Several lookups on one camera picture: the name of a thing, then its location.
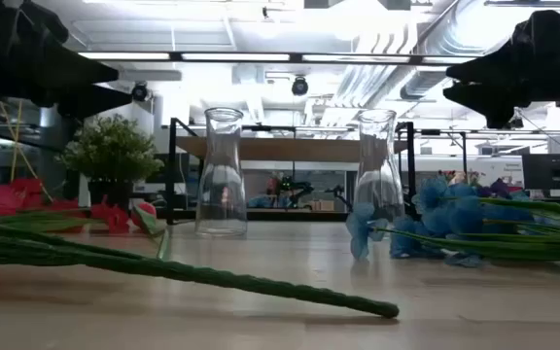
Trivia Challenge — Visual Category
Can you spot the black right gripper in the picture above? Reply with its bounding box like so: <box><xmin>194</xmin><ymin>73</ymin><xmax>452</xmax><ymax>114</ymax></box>
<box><xmin>442</xmin><ymin>9</ymin><xmax>560</xmax><ymax>130</ymax></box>

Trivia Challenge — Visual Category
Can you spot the blue artificial flower bunch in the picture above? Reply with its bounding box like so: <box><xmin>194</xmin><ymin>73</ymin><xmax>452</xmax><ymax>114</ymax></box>
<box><xmin>345</xmin><ymin>175</ymin><xmax>560</xmax><ymax>268</ymax></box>

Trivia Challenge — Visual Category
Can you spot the yellow extension cable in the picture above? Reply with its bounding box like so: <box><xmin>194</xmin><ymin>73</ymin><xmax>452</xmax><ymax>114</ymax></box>
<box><xmin>0</xmin><ymin>99</ymin><xmax>55</xmax><ymax>203</ymax></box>

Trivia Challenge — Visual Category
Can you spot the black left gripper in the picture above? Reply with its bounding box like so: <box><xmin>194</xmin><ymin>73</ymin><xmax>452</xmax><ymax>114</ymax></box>
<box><xmin>0</xmin><ymin>26</ymin><xmax>134</xmax><ymax>122</ymax></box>

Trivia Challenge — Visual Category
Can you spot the long ceiling light bar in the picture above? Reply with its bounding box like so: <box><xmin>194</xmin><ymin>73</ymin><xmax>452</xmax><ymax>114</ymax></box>
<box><xmin>78</xmin><ymin>51</ymin><xmax>480</xmax><ymax>65</ymax></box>

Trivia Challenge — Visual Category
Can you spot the clear glass vase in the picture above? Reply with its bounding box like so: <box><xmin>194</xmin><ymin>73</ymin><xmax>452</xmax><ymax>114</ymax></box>
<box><xmin>355</xmin><ymin>108</ymin><xmax>406</xmax><ymax>229</ymax></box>
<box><xmin>194</xmin><ymin>106</ymin><xmax>249</xmax><ymax>238</ymax></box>

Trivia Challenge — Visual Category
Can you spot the wooden shelf with black frame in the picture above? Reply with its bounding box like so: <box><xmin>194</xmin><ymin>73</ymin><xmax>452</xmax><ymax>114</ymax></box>
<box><xmin>165</xmin><ymin>117</ymin><xmax>420</xmax><ymax>228</ymax></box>

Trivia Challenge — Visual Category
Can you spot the black computer monitor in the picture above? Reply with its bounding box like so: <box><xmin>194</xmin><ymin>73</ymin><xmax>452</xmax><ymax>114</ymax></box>
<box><xmin>521</xmin><ymin>154</ymin><xmax>560</xmax><ymax>192</ymax></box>

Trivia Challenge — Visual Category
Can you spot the potted green plant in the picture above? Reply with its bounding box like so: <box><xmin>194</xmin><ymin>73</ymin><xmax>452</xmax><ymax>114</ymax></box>
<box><xmin>58</xmin><ymin>114</ymin><xmax>164</xmax><ymax>213</ymax></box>

